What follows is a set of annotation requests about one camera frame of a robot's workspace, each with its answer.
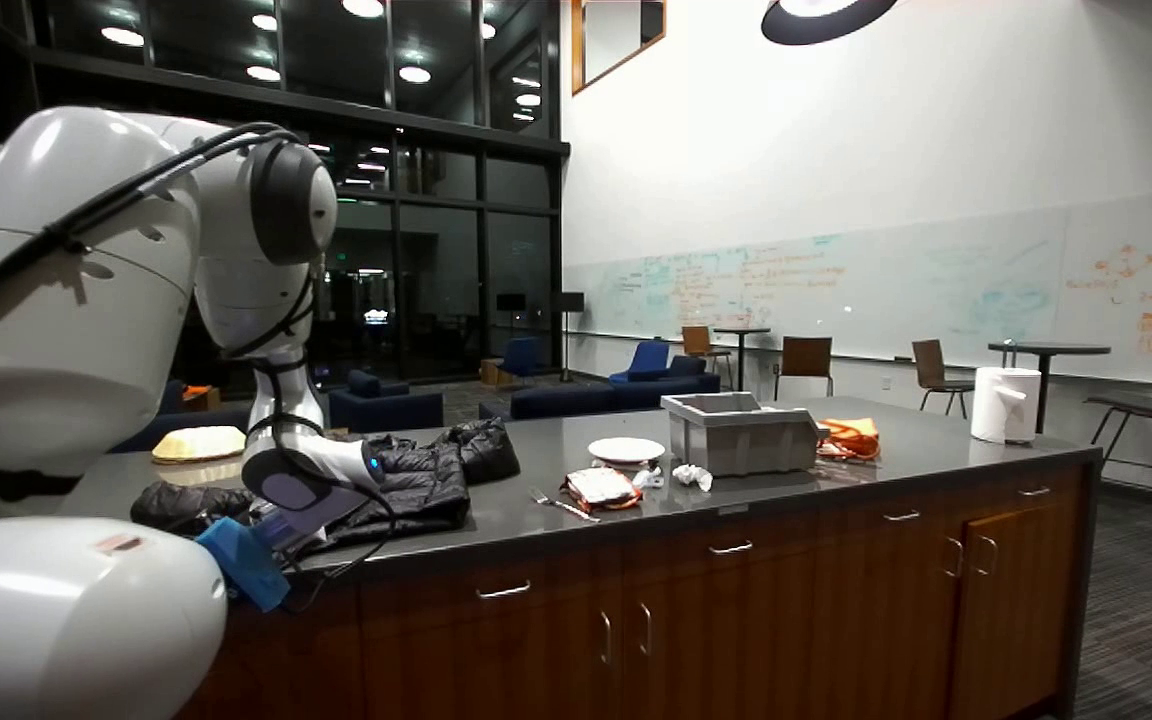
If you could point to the small orange-brown chair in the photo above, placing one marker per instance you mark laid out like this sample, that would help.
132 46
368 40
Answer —
698 343

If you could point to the white paper towel roll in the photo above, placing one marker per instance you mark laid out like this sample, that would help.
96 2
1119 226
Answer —
1007 407

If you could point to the dark blue lounge chair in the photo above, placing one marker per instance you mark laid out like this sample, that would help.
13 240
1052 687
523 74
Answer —
526 356

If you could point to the wood framed window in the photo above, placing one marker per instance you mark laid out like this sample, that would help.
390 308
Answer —
616 35

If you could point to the round high table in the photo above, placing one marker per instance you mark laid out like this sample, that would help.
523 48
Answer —
1050 350

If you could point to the crumpled white paper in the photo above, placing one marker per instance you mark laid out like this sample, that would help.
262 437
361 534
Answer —
691 478

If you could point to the round pendant lamp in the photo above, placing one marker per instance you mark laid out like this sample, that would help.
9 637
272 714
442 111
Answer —
820 17

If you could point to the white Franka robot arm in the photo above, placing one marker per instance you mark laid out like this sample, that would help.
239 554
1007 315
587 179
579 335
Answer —
69 335

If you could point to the black puffer jacket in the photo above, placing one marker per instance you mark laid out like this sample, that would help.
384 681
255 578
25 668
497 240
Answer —
419 485

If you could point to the thin stick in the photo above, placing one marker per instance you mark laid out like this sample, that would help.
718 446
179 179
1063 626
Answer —
562 510

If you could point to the wall whiteboard with writing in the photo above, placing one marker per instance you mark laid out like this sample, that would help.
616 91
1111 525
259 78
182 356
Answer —
897 286

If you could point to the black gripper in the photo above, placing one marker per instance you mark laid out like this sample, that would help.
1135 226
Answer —
302 518

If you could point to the brown chair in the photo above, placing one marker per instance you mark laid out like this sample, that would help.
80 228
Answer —
932 366
805 356

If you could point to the round ceiling light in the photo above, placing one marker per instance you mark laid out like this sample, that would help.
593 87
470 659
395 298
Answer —
266 74
413 74
266 23
120 37
361 7

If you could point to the small dark table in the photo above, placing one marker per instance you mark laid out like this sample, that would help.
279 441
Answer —
743 331

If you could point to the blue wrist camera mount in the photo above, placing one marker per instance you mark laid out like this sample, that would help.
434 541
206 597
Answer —
247 566

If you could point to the wooden counter cabinet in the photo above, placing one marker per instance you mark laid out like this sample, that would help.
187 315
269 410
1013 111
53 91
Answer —
801 614

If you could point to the dark blue sofa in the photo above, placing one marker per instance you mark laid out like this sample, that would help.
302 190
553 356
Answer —
603 394
380 407

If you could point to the pale yellow dish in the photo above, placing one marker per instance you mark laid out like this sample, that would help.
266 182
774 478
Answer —
197 446

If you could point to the orange wooden side table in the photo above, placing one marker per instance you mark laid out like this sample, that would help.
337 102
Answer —
202 397

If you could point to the orange snack bag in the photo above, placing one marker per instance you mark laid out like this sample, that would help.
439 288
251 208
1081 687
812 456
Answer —
849 441

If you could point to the bright blue armchair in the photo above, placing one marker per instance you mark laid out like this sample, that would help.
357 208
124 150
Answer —
650 362

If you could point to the white plate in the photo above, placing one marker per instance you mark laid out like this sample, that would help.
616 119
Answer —
626 450

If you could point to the grey metal bin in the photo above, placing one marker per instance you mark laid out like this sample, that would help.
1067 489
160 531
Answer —
743 441

